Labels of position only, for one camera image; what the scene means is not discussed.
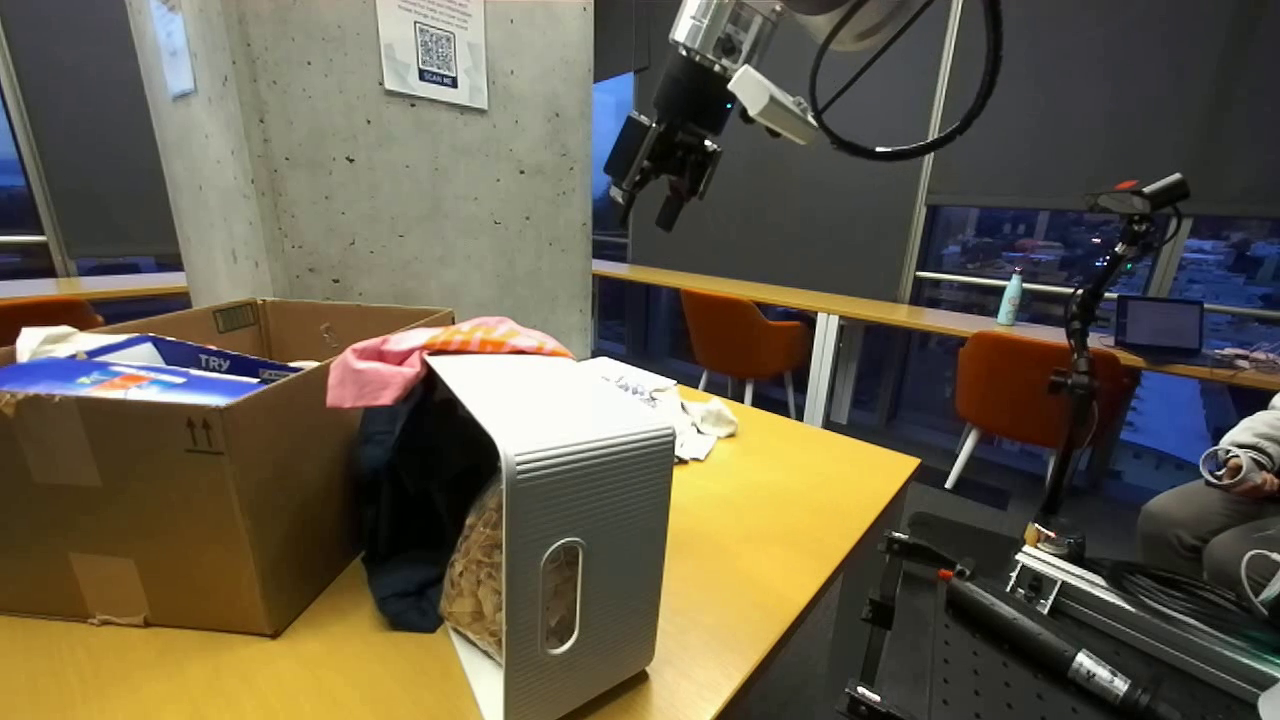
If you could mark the cork filling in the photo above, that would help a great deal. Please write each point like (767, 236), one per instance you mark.
(473, 584)

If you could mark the white cloth in box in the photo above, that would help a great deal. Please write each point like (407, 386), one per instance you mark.
(54, 342)

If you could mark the blue white paper pack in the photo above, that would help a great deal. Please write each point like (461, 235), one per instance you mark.
(132, 379)

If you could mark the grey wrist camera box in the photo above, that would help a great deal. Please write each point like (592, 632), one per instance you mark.
(768, 106)

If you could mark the silver metal rail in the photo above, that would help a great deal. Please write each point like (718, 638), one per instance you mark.
(1147, 622)

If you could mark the seated person grey clothes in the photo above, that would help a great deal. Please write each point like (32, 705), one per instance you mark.
(1220, 514)

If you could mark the small dark monitor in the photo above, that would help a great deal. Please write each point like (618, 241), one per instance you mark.
(1162, 326)

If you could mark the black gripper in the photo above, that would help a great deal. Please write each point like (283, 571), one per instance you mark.
(690, 106)

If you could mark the white QR code poster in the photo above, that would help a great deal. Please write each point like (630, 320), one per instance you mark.
(434, 49)

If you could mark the black tripod pole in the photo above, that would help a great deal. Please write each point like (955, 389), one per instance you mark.
(1012, 624)

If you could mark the orange chair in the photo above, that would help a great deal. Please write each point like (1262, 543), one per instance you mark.
(1022, 395)
(46, 319)
(743, 342)

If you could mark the brown cardboard box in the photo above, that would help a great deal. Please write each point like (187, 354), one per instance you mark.
(203, 522)

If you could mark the black shirt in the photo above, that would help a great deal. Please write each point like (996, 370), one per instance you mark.
(423, 504)

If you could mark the long wooden desk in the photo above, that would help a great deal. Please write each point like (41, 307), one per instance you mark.
(93, 286)
(866, 315)

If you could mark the black camera stand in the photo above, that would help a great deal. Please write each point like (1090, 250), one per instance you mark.
(1082, 346)

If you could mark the small paper notice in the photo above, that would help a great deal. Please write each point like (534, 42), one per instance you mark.
(174, 44)

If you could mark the pink shirt orange print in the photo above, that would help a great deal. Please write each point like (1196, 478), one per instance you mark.
(402, 360)

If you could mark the teal bottle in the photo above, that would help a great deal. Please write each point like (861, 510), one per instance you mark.
(1009, 302)

